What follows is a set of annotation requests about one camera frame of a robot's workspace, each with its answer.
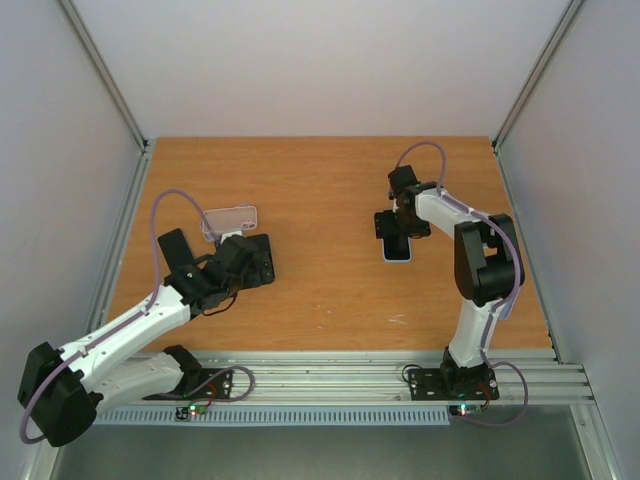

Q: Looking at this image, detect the small circuit board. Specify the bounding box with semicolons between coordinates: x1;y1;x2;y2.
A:
449;404;488;417
174;405;208;421

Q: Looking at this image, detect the black phone far left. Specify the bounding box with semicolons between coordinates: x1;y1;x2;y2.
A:
157;228;195;273

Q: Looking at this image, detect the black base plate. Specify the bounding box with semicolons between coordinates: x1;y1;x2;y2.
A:
144;368;234;401
401;364;500;402

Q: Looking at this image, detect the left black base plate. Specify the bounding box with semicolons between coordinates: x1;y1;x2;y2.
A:
144;368;234;401

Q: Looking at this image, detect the right aluminium corner post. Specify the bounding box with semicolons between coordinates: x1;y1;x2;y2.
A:
490;0;587;154

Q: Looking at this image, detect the right small circuit board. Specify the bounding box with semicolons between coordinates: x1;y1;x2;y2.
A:
449;404;488;417

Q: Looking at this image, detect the black phone lilac edge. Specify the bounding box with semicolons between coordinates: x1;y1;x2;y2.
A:
243;234;276;289

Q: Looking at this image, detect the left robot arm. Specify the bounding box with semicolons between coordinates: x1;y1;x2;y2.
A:
17;229;276;447

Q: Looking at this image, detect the pink clear phone case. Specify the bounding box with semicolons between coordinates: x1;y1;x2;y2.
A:
201;203;261;242

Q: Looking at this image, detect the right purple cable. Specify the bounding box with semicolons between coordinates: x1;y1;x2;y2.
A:
394;141;529;429

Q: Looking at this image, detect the black phone blue edge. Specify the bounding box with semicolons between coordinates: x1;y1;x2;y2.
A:
383;236;412;262

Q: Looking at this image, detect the purple cable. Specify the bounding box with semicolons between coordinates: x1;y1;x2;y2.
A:
394;141;529;429
17;188;257;446

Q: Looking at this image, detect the grey slotted cable duct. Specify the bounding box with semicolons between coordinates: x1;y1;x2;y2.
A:
95;405;450;428

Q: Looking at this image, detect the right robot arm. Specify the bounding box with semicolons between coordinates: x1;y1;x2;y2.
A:
374;165;525;401

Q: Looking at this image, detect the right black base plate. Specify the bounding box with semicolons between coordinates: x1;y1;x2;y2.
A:
401;364;500;402

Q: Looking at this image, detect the aluminium front rail frame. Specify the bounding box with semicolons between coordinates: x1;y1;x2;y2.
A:
70;348;594;410

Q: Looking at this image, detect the left small circuit board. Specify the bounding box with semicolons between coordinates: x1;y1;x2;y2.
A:
174;405;208;421

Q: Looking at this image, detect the aluminium corner post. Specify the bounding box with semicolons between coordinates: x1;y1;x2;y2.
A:
56;0;148;153
490;0;587;154

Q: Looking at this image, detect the left aluminium corner post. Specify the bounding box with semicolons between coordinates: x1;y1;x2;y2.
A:
56;0;148;153

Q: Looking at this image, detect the blue phone case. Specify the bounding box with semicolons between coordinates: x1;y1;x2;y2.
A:
381;236;414;265

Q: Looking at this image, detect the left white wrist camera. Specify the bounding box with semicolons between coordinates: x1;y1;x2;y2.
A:
220;230;244;243

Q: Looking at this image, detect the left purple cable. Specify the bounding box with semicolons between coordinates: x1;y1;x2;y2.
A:
17;188;257;446

